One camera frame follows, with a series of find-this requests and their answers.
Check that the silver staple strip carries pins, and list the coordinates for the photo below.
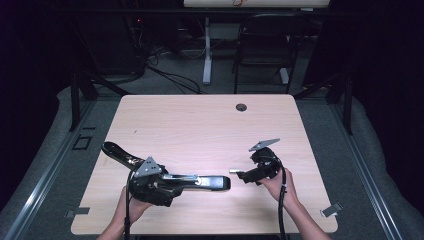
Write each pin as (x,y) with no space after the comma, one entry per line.
(235,171)

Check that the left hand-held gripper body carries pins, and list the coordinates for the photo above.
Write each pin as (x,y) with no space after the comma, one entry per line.
(148,186)

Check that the person's left hand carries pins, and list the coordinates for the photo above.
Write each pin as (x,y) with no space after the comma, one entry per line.
(131,210)

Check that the grey tape strip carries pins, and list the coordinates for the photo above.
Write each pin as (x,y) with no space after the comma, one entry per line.
(331,210)
(78,211)

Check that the black metal stand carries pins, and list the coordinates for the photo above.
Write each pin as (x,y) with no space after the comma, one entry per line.
(347,110)
(75,106)

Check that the dark computer tower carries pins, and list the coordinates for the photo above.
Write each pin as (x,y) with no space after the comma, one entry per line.
(113,46)

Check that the black stapler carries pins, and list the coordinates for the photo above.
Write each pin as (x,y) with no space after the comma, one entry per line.
(216,182)

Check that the white desk leg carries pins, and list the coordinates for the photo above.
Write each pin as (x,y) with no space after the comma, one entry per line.
(207,60)
(284,76)

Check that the aluminium floor rail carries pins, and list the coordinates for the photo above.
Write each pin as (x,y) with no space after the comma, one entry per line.
(43,176)
(370,176)

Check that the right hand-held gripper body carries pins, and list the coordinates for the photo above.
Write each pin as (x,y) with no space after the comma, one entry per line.
(266,165)

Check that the light wooden desk top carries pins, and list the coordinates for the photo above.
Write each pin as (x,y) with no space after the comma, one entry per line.
(283,3)

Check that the black folding chair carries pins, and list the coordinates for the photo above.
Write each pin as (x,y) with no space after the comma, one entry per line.
(266,43)

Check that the person's right hand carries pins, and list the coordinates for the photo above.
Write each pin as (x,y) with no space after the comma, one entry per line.
(283,190)

